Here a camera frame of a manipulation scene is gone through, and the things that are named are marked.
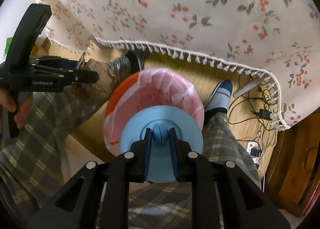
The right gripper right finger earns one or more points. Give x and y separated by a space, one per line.
222 195

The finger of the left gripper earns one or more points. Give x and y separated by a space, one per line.
53 71

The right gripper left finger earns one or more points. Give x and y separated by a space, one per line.
97 193

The light blue plastic lid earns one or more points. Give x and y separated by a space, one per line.
160 119

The orange trash bin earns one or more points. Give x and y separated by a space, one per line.
125 85

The pink trash bag liner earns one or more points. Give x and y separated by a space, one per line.
155 86

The person's left hand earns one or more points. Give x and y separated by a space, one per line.
18 108

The green plastic bag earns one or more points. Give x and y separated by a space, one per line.
7 45

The wooden cabinet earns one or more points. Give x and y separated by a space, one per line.
292 177

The white power strip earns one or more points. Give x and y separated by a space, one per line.
254 150

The plaid trouser right leg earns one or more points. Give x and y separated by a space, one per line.
220 145

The black power adapter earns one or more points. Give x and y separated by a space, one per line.
263 114

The blue slipper right foot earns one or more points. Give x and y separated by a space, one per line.
220 98

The white tube on floor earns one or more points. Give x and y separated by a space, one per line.
249 86

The floral white tablecloth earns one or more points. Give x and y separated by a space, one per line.
276 40

